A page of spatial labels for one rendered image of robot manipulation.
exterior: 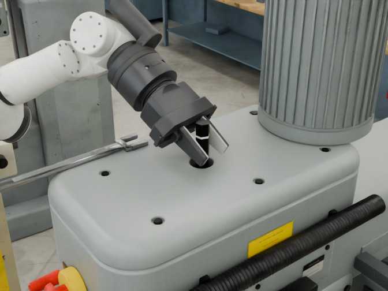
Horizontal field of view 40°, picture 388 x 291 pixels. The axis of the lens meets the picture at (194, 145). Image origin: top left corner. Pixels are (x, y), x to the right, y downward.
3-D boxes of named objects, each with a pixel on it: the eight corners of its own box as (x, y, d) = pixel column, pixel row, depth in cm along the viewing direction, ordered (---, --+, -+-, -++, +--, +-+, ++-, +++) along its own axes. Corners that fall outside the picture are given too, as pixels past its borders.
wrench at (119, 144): (1, 197, 74) (0, 191, 73) (-9, 185, 77) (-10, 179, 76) (148, 145, 87) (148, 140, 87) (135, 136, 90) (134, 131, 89)
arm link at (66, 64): (120, 48, 82) (51, 79, 86) (146, 57, 90) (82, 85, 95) (109, 9, 83) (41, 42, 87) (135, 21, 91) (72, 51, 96)
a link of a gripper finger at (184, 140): (202, 167, 80) (175, 138, 81) (211, 155, 77) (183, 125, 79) (195, 171, 78) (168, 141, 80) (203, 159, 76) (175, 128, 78)
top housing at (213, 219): (126, 359, 69) (117, 265, 62) (46, 253, 88) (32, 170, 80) (359, 228, 94) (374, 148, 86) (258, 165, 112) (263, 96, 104)
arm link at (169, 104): (202, 133, 89) (156, 84, 92) (226, 94, 82) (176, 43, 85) (148, 161, 81) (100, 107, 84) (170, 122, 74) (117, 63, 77)
